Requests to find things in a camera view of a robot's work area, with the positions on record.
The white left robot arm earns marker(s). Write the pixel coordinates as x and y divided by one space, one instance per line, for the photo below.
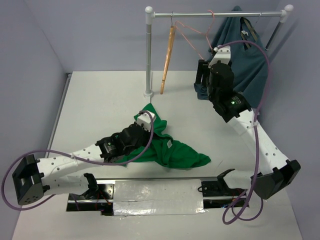
35 178

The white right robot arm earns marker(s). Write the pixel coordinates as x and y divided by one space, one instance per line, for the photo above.
275 170

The dark hanger with teal shirt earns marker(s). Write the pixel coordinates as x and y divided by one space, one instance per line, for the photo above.
247 31

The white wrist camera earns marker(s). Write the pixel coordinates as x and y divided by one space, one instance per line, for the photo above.
145 119
221 54

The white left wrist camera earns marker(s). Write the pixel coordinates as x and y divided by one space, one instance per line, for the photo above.
145 119

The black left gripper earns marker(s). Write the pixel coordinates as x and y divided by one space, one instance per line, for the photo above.
147 135

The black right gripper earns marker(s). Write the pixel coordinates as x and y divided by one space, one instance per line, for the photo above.
202 68

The green t shirt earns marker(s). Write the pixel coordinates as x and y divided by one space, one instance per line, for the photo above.
168 152

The white metal clothes rack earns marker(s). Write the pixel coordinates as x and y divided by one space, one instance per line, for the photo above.
160 16

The teal t shirt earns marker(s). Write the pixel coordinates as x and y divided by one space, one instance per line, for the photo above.
247 62

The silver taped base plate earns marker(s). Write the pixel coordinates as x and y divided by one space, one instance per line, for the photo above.
154 197

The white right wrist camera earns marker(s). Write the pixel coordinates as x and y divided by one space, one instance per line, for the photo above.
221 54

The wooden hanger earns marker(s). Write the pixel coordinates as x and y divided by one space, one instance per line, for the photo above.
169 50

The pink wire hanger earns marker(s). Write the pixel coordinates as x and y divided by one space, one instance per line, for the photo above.
203 35

